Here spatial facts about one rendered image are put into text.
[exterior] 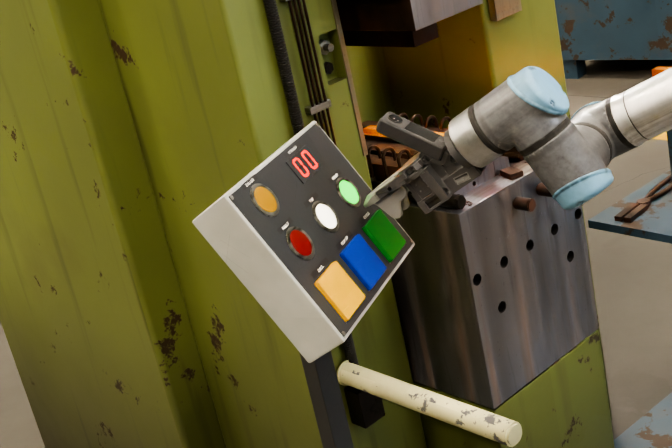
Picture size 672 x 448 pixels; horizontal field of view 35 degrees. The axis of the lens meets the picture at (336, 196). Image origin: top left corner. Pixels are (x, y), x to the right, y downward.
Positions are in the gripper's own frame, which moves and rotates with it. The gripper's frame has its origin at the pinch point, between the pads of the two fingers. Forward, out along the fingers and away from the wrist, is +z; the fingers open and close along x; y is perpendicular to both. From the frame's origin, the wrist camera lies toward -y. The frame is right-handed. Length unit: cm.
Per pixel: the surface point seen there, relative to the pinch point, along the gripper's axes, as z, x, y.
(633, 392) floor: 39, 111, 102
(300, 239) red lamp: 1.9, -19.8, -3.2
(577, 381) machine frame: 20, 55, 68
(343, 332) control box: 2.2, -26.0, 11.1
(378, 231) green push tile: 1.6, -1.5, 5.4
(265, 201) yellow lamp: 1.9, -20.6, -11.0
